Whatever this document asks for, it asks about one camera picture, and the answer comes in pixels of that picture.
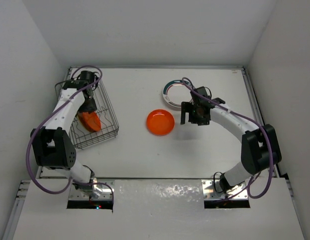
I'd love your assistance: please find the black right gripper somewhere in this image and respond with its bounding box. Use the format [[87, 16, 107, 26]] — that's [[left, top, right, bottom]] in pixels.
[[181, 101, 209, 126]]

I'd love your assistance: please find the large orange plate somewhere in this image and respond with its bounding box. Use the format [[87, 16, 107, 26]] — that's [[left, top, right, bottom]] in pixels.
[[78, 112, 102, 133]]

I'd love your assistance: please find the white plate green red rim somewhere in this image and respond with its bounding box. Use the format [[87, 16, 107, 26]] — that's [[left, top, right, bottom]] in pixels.
[[162, 80, 193, 111]]

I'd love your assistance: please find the small orange plate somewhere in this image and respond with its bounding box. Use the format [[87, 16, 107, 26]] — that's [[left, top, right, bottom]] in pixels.
[[146, 109, 175, 136]]

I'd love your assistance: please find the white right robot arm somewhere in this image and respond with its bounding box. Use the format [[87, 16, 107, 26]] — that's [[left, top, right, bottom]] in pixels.
[[180, 86, 282, 193]]

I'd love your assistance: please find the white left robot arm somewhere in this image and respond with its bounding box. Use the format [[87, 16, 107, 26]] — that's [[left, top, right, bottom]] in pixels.
[[31, 70, 99, 185]]

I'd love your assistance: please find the white front foam board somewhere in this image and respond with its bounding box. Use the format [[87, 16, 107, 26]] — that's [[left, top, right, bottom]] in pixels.
[[14, 178, 303, 240]]

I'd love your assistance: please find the metal wire dish rack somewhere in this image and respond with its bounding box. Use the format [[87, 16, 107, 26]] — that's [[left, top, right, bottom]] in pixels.
[[69, 81, 119, 150]]

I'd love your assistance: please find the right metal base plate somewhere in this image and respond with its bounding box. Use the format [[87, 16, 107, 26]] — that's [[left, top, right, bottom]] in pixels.
[[201, 178, 248, 201]]

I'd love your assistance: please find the metal base plate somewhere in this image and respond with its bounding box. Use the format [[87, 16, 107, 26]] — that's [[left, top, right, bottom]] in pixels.
[[68, 183, 114, 201], [201, 178, 248, 201]]

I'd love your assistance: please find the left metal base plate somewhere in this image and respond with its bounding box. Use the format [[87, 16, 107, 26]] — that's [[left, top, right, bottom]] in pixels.
[[68, 183, 114, 201]]

